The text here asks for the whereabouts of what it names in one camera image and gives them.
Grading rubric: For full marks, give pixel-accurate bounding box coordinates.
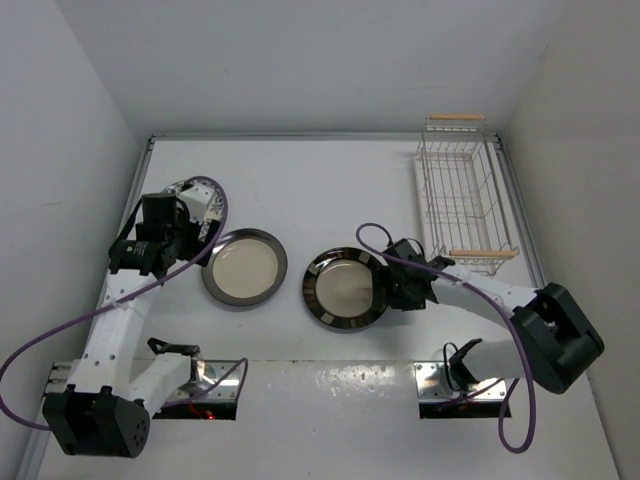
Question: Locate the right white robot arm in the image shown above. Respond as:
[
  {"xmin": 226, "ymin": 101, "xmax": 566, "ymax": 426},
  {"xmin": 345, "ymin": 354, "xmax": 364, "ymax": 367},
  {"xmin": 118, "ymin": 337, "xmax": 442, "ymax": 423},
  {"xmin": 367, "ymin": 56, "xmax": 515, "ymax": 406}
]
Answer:
[{"xmin": 381, "ymin": 239, "xmax": 605, "ymax": 394}]

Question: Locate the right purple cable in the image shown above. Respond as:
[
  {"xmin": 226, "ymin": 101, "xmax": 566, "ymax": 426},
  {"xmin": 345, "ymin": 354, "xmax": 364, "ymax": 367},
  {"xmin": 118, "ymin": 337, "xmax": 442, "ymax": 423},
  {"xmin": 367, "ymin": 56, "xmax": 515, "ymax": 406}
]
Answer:
[{"xmin": 355, "ymin": 222, "xmax": 539, "ymax": 454}]

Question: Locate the silver rimmed cream plate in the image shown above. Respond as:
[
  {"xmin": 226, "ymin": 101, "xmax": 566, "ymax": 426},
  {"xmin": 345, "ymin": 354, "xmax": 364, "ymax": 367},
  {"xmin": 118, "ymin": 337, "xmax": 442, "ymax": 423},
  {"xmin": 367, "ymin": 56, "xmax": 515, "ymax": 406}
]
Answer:
[{"xmin": 201, "ymin": 228, "xmax": 288, "ymax": 308}]

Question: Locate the blue floral white plate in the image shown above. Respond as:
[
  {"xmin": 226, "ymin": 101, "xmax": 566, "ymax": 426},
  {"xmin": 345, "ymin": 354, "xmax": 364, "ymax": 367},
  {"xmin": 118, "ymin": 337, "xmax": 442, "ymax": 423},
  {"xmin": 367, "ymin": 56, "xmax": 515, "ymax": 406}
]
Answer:
[{"xmin": 162, "ymin": 176, "xmax": 228, "ymax": 243}]

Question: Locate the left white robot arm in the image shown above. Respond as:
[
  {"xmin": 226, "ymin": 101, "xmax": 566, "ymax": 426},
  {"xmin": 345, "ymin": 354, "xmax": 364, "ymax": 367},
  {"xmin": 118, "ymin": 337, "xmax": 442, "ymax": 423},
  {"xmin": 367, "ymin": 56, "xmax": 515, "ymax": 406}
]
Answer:
[{"xmin": 43, "ymin": 187, "xmax": 212, "ymax": 458}]

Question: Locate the purple cable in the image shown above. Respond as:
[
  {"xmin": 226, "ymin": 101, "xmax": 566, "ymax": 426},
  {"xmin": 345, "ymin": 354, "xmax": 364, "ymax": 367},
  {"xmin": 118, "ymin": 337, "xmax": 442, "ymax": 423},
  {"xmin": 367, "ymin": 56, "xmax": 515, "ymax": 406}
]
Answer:
[
  {"xmin": 355, "ymin": 222, "xmax": 539, "ymax": 454},
  {"xmin": 0, "ymin": 174, "xmax": 250, "ymax": 432}
]

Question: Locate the black checkered rim plate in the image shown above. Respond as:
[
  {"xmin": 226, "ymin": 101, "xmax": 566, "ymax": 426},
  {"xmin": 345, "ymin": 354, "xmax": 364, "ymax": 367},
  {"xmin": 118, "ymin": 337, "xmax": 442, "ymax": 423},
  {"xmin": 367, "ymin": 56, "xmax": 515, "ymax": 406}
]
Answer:
[{"xmin": 302, "ymin": 246, "xmax": 388, "ymax": 334}]

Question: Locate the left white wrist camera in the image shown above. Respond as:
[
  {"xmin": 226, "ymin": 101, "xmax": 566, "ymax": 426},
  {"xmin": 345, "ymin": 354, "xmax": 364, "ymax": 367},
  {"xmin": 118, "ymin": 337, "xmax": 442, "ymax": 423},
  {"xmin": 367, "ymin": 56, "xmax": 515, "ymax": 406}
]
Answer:
[{"xmin": 178, "ymin": 183, "xmax": 220, "ymax": 224}]

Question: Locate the white wire dish rack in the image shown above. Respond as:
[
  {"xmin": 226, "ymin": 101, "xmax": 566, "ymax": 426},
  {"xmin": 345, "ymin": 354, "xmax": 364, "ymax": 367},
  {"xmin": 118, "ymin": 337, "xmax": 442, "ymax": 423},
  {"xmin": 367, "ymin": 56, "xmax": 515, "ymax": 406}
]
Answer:
[{"xmin": 414, "ymin": 114, "xmax": 519, "ymax": 277}]

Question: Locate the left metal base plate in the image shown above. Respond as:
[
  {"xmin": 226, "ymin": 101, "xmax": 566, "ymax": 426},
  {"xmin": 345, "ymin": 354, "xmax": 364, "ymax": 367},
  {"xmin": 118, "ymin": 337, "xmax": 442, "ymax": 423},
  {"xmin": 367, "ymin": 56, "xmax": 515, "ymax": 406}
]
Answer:
[{"xmin": 164, "ymin": 359, "xmax": 247, "ymax": 408}]

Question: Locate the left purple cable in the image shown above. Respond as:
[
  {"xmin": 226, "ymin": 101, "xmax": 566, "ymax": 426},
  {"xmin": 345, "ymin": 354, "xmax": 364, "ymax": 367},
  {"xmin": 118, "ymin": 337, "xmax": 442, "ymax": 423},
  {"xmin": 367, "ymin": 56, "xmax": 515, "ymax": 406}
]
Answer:
[{"xmin": 0, "ymin": 174, "xmax": 250, "ymax": 432}]

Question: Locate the metal base plate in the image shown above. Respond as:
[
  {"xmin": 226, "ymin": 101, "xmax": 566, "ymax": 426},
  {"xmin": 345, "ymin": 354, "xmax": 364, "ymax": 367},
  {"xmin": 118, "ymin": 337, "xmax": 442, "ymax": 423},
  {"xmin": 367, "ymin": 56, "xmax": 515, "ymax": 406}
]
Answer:
[
  {"xmin": 413, "ymin": 361, "xmax": 507, "ymax": 404},
  {"xmin": 164, "ymin": 359, "xmax": 247, "ymax": 408}
]

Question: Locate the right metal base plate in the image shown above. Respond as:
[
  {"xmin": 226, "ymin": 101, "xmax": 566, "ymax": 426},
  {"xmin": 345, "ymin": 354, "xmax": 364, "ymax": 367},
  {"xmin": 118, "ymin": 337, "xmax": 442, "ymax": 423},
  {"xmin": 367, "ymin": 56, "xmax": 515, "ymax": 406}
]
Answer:
[{"xmin": 413, "ymin": 361, "xmax": 507, "ymax": 404}]

